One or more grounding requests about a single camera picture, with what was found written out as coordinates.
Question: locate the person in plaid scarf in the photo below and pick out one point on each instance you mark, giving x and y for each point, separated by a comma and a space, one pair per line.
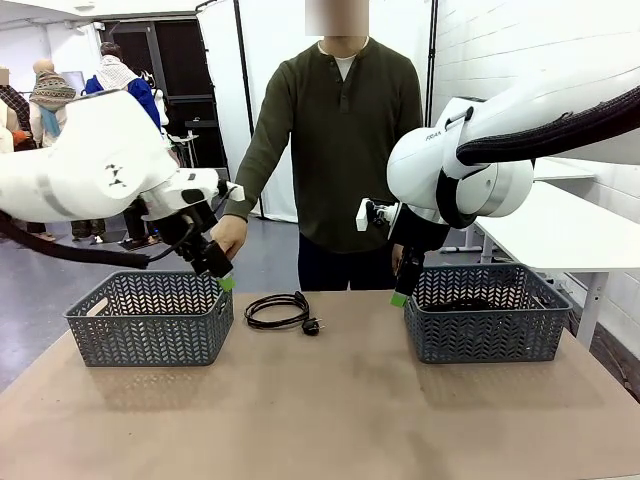
15, 115

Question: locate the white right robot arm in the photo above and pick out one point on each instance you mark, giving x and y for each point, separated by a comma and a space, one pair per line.
500, 150

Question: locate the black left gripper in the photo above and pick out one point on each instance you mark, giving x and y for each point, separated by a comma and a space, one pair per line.
187, 227

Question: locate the person's right forearm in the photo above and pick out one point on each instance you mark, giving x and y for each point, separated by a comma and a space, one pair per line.
252, 185

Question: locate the white backdrop screen black frame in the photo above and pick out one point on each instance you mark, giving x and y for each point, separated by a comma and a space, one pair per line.
280, 30

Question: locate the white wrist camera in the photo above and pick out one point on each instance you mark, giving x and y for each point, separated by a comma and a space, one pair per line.
235, 192
362, 220

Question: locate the large white table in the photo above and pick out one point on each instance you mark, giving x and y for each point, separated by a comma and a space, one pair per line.
565, 235

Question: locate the white bare mannequin torso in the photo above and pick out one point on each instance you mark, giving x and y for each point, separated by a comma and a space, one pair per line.
159, 100

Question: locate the mannequin with patterned scarf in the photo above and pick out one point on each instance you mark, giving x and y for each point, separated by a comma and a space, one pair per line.
50, 95

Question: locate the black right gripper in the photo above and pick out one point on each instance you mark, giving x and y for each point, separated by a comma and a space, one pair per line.
420, 232

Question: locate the small white desk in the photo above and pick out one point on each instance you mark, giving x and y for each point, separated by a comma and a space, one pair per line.
187, 140

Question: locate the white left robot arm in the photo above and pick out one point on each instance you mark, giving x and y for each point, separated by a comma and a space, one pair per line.
90, 160

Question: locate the dark glass doorway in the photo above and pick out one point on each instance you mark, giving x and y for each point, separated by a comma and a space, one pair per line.
185, 65

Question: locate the person's right hand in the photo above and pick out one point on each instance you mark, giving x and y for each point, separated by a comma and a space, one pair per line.
230, 237

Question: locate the mannequin in blue shirt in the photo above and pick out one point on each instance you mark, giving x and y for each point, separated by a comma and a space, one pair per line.
117, 70

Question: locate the small white table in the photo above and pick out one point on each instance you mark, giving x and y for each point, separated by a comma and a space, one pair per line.
565, 170

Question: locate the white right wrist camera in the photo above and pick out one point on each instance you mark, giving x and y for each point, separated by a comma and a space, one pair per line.
362, 220

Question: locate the person's left hand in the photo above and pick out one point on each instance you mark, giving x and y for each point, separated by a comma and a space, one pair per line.
397, 257

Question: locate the grey plastic lattice basket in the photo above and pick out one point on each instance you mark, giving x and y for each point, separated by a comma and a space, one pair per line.
150, 330
480, 335

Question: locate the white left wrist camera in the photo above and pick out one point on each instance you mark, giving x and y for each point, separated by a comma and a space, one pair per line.
235, 192

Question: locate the person in green sweater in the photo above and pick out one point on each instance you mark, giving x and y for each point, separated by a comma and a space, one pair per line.
345, 150

